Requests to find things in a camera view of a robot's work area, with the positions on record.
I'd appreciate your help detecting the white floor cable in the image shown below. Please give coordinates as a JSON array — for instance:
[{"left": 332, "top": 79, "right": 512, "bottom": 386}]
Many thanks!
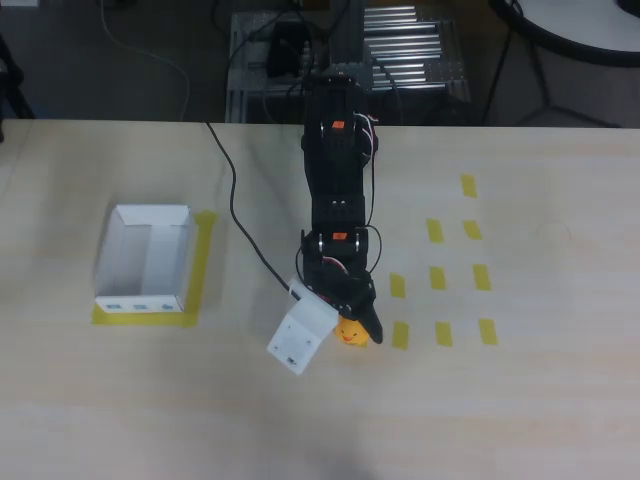
[{"left": 99, "top": 0, "right": 192, "bottom": 121}]

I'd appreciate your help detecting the metal roller frame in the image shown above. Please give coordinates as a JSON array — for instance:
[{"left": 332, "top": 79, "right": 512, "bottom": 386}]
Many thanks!
[{"left": 225, "top": 4, "right": 473, "bottom": 124}]

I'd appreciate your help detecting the black table leg frame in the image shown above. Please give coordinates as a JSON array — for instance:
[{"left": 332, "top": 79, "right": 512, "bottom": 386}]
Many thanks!
[{"left": 481, "top": 27, "right": 626, "bottom": 128}]

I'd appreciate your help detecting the black chair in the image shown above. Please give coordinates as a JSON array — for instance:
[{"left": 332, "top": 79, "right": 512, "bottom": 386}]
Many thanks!
[{"left": 0, "top": 34, "right": 37, "bottom": 121}]

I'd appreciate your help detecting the round white table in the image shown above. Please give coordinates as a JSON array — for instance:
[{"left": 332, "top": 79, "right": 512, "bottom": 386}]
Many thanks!
[{"left": 487, "top": 0, "right": 640, "bottom": 68}]

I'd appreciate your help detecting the white cardboard box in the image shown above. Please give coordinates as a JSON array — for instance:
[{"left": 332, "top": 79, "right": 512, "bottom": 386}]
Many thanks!
[{"left": 93, "top": 202, "right": 194, "bottom": 316}]

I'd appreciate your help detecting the black camera cable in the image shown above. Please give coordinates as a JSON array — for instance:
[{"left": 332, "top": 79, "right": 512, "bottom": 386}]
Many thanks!
[{"left": 204, "top": 120, "right": 296, "bottom": 295}]

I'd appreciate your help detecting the long yellow tape strip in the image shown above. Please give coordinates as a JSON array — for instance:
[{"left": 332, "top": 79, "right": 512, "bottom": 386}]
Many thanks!
[
  {"left": 91, "top": 306, "right": 201, "bottom": 330},
  {"left": 180, "top": 210, "right": 220, "bottom": 326}
]

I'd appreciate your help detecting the yellow rubber duck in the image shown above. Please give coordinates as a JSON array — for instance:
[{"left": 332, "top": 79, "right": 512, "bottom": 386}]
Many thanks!
[{"left": 333, "top": 315, "right": 371, "bottom": 348}]

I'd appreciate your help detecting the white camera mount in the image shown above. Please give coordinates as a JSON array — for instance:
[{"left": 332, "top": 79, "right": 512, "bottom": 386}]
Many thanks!
[{"left": 266, "top": 278, "right": 340, "bottom": 377}]

